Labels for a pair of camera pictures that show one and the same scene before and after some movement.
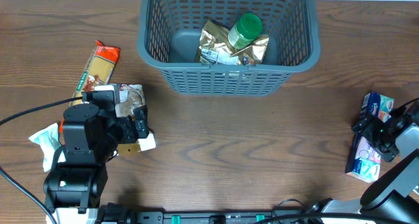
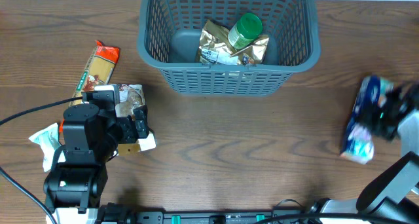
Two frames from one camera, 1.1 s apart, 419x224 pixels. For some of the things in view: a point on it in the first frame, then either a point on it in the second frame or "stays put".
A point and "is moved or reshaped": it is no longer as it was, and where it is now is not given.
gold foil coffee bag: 215,48 stays put
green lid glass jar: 248,27 stays put
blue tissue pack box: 364,161 is moved or reshaped
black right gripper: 365,127 to 388,111
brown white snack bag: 131,97 stays put
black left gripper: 129,133 stays put
